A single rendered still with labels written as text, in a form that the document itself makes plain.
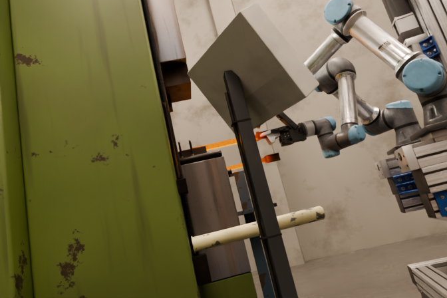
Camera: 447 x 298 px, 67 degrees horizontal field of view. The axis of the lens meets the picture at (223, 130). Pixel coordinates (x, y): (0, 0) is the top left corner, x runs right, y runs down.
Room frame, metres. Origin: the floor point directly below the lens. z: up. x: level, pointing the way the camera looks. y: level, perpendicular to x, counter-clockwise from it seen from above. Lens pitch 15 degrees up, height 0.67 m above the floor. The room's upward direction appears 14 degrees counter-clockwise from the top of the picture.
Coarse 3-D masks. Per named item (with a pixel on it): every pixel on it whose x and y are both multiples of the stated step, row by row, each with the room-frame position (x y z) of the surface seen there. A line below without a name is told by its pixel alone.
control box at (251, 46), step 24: (240, 24) 0.79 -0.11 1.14; (264, 24) 0.80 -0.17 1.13; (216, 48) 0.90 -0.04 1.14; (240, 48) 0.85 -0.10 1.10; (264, 48) 0.80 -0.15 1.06; (288, 48) 0.84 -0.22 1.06; (192, 72) 1.03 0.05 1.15; (216, 72) 0.96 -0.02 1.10; (240, 72) 0.91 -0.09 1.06; (264, 72) 0.86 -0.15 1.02; (288, 72) 0.82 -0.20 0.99; (216, 96) 1.04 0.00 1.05; (264, 96) 0.92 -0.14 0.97; (288, 96) 0.87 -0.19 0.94; (264, 120) 0.99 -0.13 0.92
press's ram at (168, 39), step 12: (156, 0) 1.32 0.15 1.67; (168, 0) 1.33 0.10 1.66; (156, 12) 1.32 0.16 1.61; (168, 12) 1.33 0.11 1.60; (156, 24) 1.32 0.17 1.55; (168, 24) 1.32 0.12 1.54; (156, 36) 1.31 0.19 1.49; (168, 36) 1.32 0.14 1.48; (180, 36) 1.33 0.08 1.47; (168, 48) 1.32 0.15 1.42; (180, 48) 1.33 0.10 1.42; (168, 60) 1.32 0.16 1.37; (180, 60) 1.34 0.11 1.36
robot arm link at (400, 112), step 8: (392, 104) 1.72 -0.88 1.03; (400, 104) 1.70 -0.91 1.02; (408, 104) 1.70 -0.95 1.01; (384, 112) 1.77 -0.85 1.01; (392, 112) 1.73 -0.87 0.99; (400, 112) 1.70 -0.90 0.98; (408, 112) 1.70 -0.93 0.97; (384, 120) 1.78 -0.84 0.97; (392, 120) 1.75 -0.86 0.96; (400, 120) 1.71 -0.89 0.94; (408, 120) 1.70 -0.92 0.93; (416, 120) 1.71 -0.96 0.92; (392, 128) 1.80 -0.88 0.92
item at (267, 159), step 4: (264, 156) 2.01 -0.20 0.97; (268, 156) 2.03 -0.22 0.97; (272, 156) 2.03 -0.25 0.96; (276, 156) 2.03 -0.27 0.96; (264, 160) 2.02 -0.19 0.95; (268, 160) 2.03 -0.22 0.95; (272, 160) 2.03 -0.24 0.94; (276, 160) 2.03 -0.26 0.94; (236, 164) 2.02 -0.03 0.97; (240, 164) 2.02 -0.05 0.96; (228, 168) 2.02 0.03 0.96; (232, 168) 2.02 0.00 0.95; (236, 168) 2.04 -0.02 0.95
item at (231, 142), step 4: (256, 132) 1.52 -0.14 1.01; (260, 132) 1.53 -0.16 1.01; (256, 136) 1.53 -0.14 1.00; (264, 136) 1.53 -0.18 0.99; (224, 140) 1.50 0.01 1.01; (228, 140) 1.51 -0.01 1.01; (232, 140) 1.51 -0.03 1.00; (236, 140) 1.51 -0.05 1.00; (256, 140) 1.56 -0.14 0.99; (208, 144) 1.49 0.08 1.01; (212, 144) 1.49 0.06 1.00; (216, 144) 1.50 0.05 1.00; (220, 144) 1.50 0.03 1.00; (224, 144) 1.50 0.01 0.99; (228, 144) 1.51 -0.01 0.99; (232, 144) 1.53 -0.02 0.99; (208, 148) 1.49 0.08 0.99; (212, 148) 1.50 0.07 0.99
